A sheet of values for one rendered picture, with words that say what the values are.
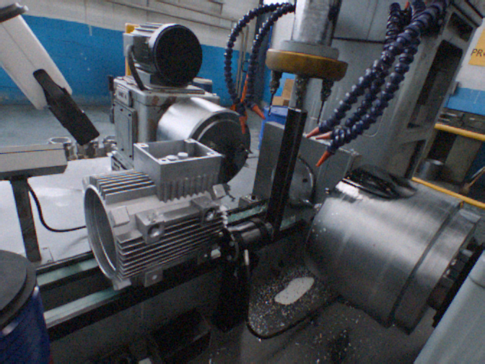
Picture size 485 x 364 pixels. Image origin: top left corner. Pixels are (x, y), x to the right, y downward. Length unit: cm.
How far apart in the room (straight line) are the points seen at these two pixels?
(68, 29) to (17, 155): 536
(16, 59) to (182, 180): 26
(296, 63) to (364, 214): 32
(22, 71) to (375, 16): 72
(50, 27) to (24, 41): 552
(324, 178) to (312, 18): 36
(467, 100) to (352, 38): 497
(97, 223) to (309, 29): 56
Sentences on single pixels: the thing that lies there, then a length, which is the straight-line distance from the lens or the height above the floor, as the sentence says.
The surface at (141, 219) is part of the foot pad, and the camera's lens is 45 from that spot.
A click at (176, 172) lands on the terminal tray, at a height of 113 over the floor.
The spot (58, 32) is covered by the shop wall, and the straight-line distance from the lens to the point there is 599.
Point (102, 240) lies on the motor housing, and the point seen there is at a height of 96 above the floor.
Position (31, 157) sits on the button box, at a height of 107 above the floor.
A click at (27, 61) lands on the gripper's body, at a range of 45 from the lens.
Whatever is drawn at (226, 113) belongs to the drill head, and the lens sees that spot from 84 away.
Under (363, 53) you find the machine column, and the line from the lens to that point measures 85.
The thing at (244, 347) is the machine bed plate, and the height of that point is 80.
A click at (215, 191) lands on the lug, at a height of 108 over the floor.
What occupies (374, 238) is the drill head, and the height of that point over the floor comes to 110.
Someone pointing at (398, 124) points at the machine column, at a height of 122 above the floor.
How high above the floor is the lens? 132
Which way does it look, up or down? 24 degrees down
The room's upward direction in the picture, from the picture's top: 10 degrees clockwise
